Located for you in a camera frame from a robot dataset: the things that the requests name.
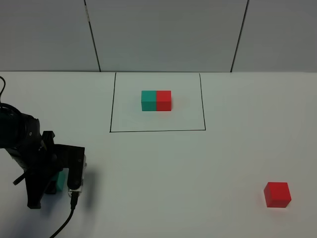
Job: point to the red template block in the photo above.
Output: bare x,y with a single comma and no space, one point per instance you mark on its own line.
163,101

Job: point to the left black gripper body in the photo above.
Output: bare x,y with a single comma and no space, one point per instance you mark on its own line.
44,159

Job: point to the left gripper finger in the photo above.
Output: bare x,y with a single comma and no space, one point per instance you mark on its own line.
53,186
36,186

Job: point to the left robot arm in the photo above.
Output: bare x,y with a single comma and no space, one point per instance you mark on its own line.
20,136

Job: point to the green template block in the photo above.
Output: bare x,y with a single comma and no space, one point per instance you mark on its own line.
149,100

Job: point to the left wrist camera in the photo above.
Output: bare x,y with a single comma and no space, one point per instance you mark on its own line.
76,163

